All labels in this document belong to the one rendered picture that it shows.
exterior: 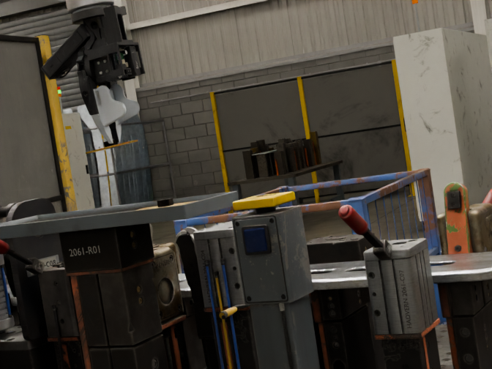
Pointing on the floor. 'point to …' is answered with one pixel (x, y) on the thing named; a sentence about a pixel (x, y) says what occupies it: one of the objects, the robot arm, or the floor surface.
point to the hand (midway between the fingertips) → (109, 135)
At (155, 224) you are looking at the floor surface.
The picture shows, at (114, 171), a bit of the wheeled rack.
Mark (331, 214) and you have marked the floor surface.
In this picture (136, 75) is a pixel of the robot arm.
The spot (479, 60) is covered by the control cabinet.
